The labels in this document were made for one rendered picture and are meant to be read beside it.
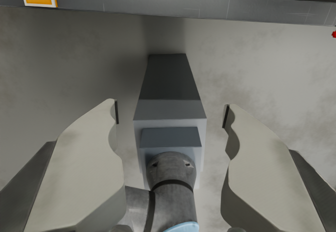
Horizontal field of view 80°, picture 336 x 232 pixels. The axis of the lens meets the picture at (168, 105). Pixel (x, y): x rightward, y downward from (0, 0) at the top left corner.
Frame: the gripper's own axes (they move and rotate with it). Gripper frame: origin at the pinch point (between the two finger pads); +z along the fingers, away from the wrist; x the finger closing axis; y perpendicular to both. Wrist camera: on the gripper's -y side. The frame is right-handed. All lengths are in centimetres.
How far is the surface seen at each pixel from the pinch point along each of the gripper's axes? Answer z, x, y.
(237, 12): 28.4, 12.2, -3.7
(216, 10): 28.4, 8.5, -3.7
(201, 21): 123, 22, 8
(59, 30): 123, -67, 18
